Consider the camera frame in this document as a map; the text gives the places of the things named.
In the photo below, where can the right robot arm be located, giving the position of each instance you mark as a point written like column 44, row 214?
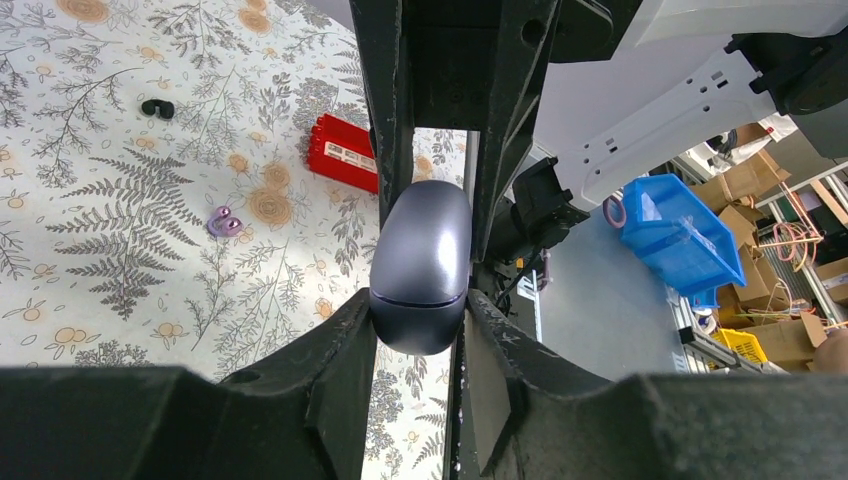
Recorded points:
column 778, row 53

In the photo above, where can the black clip earbud right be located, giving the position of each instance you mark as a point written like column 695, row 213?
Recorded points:
column 155, row 107

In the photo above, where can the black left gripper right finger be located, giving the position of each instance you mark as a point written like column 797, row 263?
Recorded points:
column 536, row 415

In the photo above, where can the floral table mat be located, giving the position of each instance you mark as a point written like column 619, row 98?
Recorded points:
column 105, row 256

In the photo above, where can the blue plastic bin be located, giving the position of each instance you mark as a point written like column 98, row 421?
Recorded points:
column 680, row 239

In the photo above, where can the red toy block box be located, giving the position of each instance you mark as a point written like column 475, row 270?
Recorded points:
column 342, row 151

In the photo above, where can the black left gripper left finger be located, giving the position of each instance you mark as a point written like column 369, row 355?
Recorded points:
column 300, row 413

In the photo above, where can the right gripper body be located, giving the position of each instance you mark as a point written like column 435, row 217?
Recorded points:
column 452, row 46

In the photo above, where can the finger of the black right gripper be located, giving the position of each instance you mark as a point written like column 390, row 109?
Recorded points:
column 383, row 48
column 521, row 54

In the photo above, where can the purple clip earbud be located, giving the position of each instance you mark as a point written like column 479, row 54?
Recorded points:
column 222, row 223

